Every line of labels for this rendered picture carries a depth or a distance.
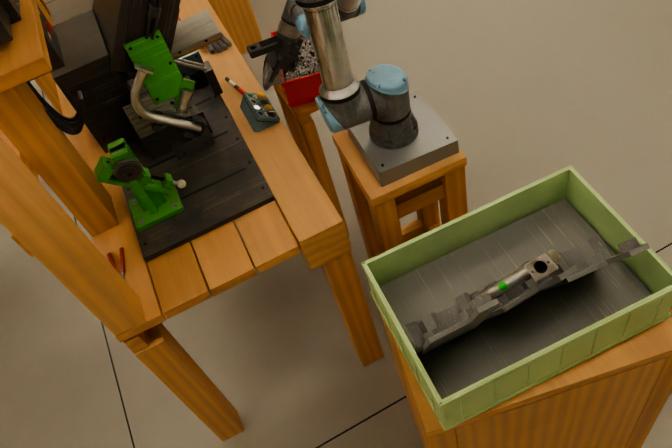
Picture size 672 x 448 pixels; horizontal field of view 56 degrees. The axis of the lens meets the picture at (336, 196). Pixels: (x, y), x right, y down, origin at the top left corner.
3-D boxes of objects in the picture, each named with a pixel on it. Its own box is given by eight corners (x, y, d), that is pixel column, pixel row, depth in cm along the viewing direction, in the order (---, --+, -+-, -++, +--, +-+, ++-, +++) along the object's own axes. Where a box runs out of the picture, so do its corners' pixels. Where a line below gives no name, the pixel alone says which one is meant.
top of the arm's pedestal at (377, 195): (419, 105, 214) (418, 96, 211) (467, 165, 193) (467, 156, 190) (333, 142, 211) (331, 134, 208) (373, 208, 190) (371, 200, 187)
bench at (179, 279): (258, 131, 342) (200, -10, 275) (385, 356, 247) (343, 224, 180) (138, 187, 333) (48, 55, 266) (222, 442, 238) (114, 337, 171)
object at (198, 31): (209, 16, 220) (206, 9, 218) (223, 39, 210) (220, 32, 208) (104, 62, 215) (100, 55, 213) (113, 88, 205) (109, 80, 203)
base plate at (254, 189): (182, 24, 261) (180, 20, 259) (275, 200, 191) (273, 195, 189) (86, 66, 255) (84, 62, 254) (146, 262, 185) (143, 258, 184)
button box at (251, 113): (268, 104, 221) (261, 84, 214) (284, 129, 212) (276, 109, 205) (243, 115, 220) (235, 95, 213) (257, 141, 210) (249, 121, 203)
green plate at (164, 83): (185, 82, 208) (156, 22, 196) (189, 90, 201) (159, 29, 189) (152, 96, 206) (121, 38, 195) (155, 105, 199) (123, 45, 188)
